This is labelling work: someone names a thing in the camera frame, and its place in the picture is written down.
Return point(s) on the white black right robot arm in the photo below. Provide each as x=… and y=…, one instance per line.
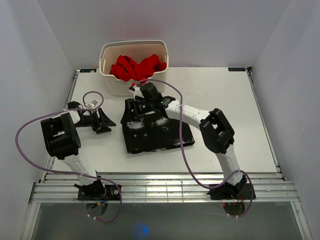
x=216, y=131

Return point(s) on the red crumpled garment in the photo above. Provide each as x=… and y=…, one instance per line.
x=127, y=69

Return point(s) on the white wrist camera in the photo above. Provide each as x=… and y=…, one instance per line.
x=92, y=105
x=136, y=91

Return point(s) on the black white patterned trousers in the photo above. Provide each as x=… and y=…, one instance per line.
x=150, y=133

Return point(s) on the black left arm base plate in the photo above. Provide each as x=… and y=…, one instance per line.
x=111, y=193

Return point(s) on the aluminium rail frame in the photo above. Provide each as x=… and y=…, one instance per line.
x=161, y=188

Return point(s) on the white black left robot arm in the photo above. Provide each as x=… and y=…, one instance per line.
x=62, y=141

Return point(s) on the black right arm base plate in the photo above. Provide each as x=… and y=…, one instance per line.
x=230, y=192

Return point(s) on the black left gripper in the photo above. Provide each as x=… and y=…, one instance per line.
x=102, y=122

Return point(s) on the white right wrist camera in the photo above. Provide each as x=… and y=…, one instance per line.
x=136, y=91

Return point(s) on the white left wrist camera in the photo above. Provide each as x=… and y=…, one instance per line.
x=92, y=105

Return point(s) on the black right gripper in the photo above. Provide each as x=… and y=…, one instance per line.
x=129, y=116

